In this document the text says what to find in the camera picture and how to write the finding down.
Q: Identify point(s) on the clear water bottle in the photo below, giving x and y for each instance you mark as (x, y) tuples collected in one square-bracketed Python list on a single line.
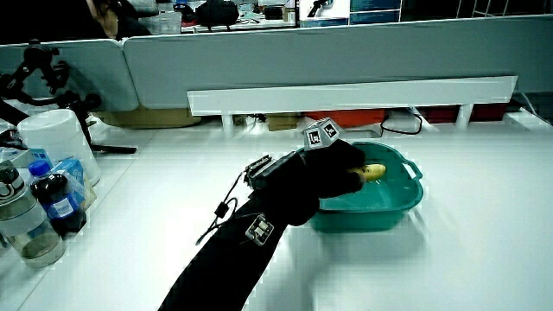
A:
[(26, 224)]

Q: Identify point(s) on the teal plastic basin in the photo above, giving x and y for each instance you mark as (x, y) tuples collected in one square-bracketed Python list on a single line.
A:
[(380, 203)]

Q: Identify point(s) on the person's right forearm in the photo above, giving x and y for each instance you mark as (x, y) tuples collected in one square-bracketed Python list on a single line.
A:
[(242, 259)]

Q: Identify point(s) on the white printed box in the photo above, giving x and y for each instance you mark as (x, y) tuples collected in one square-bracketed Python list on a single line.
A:
[(324, 8)]

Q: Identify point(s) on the flat cardboard box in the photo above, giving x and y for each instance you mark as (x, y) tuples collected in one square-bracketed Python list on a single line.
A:
[(147, 118)]

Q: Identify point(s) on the white plastic bucket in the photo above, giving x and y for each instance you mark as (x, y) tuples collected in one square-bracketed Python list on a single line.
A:
[(56, 134)]

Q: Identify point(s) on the white desk shelf riser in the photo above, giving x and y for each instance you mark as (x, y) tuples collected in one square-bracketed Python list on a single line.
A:
[(345, 97)]

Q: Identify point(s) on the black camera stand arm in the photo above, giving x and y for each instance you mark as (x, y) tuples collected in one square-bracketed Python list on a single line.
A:
[(39, 58)]

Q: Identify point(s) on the black bag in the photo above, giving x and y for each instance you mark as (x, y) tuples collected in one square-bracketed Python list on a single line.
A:
[(217, 12)]

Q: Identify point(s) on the blue box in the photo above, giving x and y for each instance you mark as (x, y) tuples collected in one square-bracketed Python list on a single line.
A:
[(375, 10)]

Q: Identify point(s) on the large grey partition panel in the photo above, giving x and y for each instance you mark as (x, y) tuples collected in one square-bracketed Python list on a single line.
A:
[(328, 56)]

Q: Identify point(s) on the yellow banana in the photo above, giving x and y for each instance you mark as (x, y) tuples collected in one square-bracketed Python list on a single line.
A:
[(375, 171)]

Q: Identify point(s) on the orange box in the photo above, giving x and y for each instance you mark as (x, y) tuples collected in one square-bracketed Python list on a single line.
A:
[(345, 117)]

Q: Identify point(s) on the clear plastic container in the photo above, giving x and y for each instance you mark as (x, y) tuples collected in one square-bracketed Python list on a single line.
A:
[(164, 23)]

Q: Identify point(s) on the dark red box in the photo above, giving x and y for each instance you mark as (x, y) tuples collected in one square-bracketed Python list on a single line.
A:
[(440, 113)]

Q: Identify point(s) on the person's right hand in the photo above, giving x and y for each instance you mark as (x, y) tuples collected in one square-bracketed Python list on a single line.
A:
[(332, 173)]

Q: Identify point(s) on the small cardboard box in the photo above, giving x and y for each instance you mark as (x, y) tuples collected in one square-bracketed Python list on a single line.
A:
[(281, 122)]

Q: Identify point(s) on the small grey partition panel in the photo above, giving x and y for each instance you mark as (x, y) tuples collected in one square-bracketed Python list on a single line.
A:
[(103, 73)]

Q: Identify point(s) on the blue tissue packet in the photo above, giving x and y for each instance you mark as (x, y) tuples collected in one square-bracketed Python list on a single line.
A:
[(74, 170)]

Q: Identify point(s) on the dark soda bottle blue cap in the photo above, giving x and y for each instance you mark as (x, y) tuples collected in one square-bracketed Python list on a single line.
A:
[(60, 203)]

